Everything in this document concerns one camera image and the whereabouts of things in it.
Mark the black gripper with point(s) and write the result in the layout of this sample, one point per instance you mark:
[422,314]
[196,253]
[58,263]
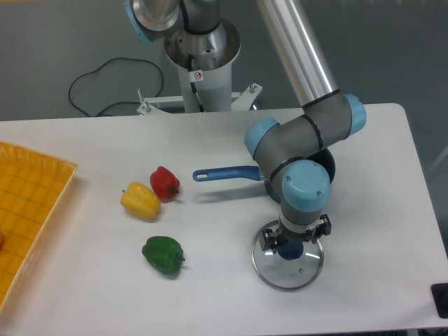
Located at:
[272,239]

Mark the glass lid blue knob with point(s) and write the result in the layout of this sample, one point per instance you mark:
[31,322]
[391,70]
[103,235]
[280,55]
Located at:
[292,267]

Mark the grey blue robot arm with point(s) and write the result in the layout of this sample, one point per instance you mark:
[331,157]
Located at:
[281,150]

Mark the green bell pepper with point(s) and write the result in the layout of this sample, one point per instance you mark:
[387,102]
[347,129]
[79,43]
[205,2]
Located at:
[164,254]

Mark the red bell pepper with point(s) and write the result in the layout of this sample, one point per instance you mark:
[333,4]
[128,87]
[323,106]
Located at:
[164,184]

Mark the black box at edge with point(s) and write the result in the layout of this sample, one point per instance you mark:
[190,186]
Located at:
[440,297]

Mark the yellow bell pepper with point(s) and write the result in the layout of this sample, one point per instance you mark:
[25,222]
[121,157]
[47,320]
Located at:
[140,201]

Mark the yellow woven basket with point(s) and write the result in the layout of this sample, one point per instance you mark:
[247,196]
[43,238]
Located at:
[32,187]

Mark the dark pot blue handle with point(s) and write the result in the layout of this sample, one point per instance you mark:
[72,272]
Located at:
[324,158]

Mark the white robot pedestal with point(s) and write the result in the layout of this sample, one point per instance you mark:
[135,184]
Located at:
[204,65]

